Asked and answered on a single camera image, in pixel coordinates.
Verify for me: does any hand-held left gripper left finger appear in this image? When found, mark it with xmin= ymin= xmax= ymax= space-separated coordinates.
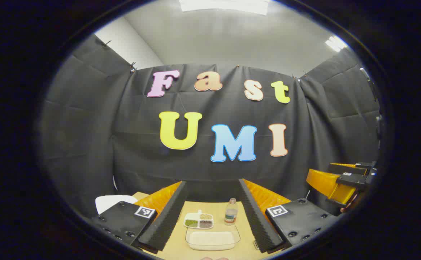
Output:
xmin=91 ymin=181 xmax=188 ymax=254

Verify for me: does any clear plastic water bottle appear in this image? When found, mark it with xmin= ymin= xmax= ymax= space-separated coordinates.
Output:
xmin=224 ymin=198 xmax=238 ymax=226

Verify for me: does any black backdrop cloth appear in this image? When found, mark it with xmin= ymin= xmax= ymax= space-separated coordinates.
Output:
xmin=39 ymin=34 xmax=382 ymax=217

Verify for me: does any small ceiling light panel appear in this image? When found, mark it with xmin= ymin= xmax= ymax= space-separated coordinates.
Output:
xmin=325 ymin=35 xmax=348 ymax=53

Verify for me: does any clear glass dish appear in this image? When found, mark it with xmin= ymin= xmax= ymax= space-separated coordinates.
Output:
xmin=185 ymin=225 xmax=240 ymax=251

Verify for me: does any white rice cooker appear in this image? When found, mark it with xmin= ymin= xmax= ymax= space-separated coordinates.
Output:
xmin=95 ymin=195 xmax=139 ymax=216

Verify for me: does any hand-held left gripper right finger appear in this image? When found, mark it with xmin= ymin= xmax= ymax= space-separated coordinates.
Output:
xmin=238 ymin=178 xmax=339 ymax=254

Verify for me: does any white divided bean dish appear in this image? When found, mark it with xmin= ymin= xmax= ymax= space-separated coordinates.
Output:
xmin=183 ymin=210 xmax=214 ymax=229

